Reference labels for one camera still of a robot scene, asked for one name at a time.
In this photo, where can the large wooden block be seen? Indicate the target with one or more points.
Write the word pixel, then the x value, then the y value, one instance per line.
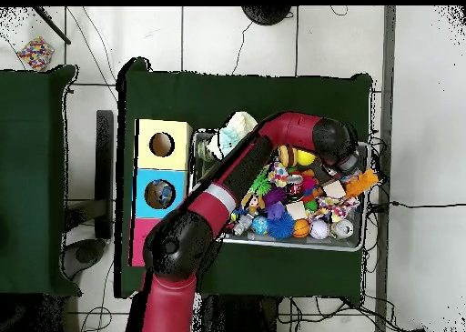
pixel 333 189

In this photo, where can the plain wooden cube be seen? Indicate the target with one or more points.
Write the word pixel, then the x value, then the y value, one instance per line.
pixel 296 210

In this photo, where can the dark green side table cloth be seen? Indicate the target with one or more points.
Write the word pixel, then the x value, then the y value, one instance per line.
pixel 29 164

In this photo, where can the colourful patterned packet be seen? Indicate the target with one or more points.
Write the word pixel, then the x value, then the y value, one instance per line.
pixel 35 53

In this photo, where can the red robot arm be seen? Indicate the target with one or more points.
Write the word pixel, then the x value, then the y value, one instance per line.
pixel 167 310

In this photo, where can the black rod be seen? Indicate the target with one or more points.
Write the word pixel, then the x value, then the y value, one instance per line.
pixel 52 26

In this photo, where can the orange toy brick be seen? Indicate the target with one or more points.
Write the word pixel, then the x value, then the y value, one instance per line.
pixel 362 183

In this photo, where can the wooden box with three holes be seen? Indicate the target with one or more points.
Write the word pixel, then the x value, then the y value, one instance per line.
pixel 149 132

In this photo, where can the clear mesh bin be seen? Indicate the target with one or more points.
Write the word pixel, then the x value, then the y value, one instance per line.
pixel 349 246

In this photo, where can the mint green cloth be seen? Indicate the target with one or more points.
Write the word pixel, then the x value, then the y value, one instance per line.
pixel 238 130

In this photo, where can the yellow tennis ball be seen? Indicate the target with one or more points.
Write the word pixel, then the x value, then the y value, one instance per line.
pixel 305 158

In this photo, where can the black round base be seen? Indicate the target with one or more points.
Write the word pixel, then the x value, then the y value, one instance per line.
pixel 266 14

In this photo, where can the small blue spiky ball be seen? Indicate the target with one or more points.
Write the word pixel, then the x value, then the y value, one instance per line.
pixel 281 225

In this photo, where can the crushed clear plastic bottle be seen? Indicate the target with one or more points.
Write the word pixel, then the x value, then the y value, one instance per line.
pixel 162 194

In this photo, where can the colourful patterned cloth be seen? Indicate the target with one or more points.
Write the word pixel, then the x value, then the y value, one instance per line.
pixel 279 174

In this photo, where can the crushed silver can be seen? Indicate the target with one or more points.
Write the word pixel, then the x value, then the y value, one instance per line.
pixel 342 228

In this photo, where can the grey metal strip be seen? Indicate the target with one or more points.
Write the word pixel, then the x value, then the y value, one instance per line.
pixel 389 92

